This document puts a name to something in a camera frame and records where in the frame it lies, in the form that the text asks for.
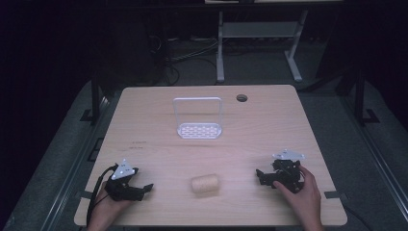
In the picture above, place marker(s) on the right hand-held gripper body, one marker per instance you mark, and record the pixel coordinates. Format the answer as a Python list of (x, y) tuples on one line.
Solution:
[(287, 171)]

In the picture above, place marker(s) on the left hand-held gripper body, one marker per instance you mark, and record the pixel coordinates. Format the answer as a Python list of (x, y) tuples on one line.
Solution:
[(123, 171)]

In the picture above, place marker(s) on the dark round table grommet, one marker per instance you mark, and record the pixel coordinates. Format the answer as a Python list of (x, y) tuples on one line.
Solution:
[(242, 97)]

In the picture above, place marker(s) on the white metal desk frame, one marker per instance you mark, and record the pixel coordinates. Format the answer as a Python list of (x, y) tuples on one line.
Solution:
[(260, 29)]

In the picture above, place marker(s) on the person's left hand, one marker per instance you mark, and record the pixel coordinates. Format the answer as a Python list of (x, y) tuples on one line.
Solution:
[(107, 205)]

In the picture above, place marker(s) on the black metal frame post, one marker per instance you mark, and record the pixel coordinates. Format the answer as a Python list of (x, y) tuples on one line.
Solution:
[(95, 96), (361, 96)]

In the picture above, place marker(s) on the person's right hand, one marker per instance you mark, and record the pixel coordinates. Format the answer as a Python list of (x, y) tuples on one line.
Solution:
[(303, 195)]

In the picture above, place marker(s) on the grey tape strip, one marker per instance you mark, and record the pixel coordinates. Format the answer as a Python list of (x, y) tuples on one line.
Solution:
[(84, 194), (335, 194)]

